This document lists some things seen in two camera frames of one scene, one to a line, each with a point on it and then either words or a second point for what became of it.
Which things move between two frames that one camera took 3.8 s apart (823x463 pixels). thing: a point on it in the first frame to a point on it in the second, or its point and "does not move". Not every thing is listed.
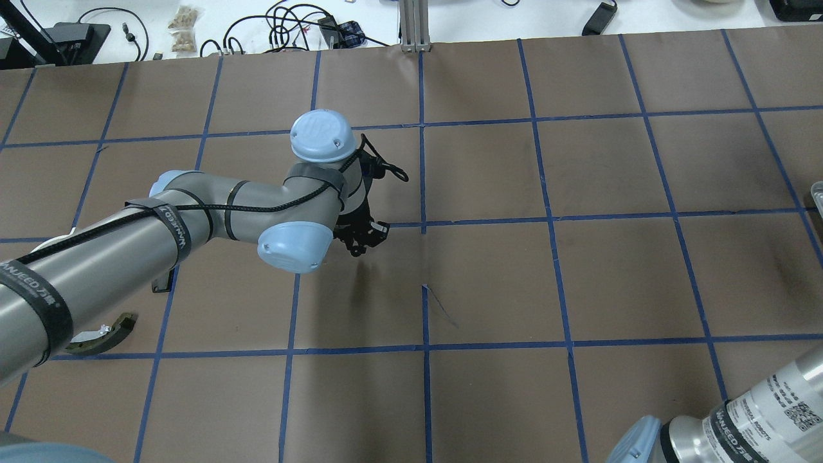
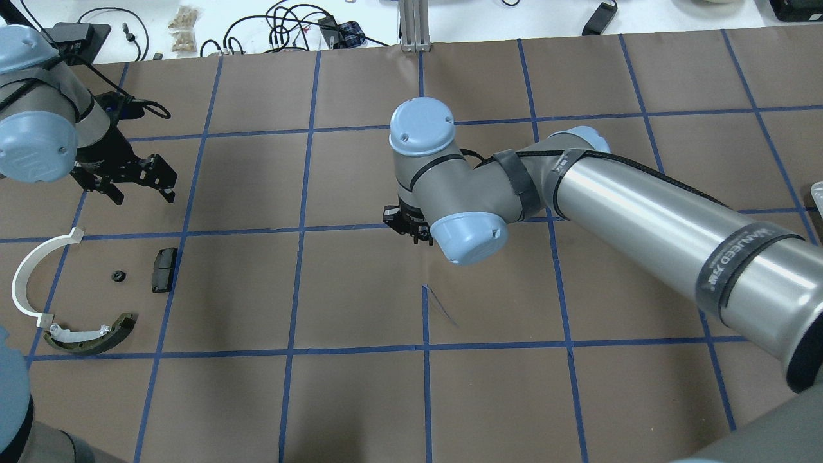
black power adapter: (600, 20) does not move
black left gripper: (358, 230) to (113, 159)
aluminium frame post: (415, 29) does not move
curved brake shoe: (93, 341) does not move
